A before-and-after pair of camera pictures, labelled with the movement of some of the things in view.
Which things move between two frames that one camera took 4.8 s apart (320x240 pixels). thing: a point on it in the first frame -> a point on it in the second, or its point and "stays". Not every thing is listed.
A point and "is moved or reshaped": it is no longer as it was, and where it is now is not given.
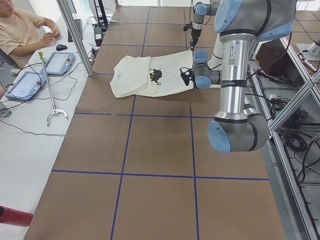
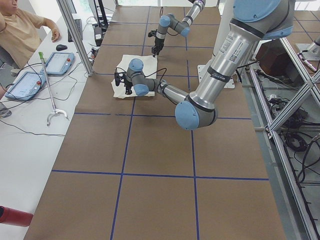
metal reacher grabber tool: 55,111 stays
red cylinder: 15,217 stays
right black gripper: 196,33 -> 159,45
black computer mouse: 60,47 stays
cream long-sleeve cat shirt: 150,76 is moved or reshaped
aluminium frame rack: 289,90 stays
